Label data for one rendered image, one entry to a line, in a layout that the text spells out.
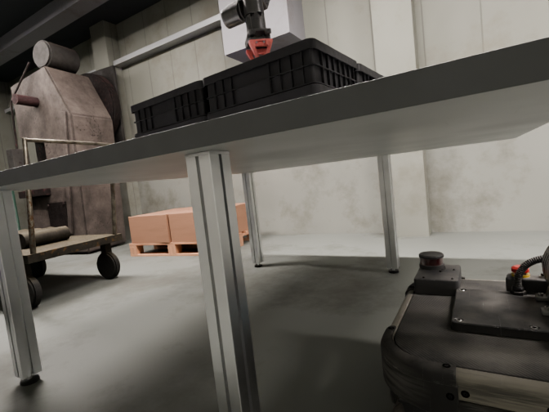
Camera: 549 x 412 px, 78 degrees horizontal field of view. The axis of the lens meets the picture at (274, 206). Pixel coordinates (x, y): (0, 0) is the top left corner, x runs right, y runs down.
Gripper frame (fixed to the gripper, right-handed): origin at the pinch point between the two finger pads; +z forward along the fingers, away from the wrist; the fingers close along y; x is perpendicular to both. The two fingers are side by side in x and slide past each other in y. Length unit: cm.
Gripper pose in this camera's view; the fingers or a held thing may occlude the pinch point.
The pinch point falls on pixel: (261, 68)
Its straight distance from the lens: 108.8
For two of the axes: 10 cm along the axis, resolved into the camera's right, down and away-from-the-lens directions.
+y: 1.8, 0.8, -9.8
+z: 1.4, 9.9, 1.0
